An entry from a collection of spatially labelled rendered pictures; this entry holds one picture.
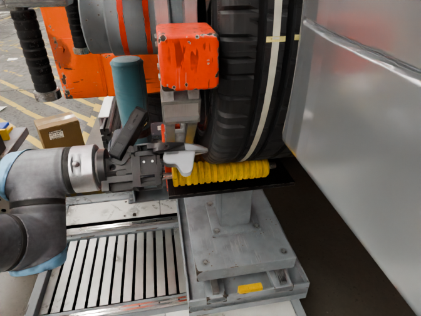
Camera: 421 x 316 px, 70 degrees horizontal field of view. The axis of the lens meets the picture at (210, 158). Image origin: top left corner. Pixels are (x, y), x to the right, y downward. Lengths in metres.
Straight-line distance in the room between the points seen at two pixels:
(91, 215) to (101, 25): 0.87
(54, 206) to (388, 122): 0.53
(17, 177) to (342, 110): 0.52
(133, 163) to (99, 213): 0.80
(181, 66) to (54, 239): 0.38
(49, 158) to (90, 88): 0.68
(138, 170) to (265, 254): 0.53
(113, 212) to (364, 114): 1.19
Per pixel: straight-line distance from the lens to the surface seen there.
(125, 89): 0.87
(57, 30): 1.23
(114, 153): 0.60
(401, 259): 0.26
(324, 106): 0.32
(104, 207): 1.38
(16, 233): 0.55
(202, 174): 0.74
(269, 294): 0.98
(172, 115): 0.51
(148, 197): 1.37
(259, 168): 0.77
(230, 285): 0.98
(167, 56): 0.39
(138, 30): 0.68
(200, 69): 0.40
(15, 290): 1.33
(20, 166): 0.62
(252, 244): 0.98
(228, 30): 0.43
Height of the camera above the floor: 0.95
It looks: 33 degrees down
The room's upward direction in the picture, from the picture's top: straight up
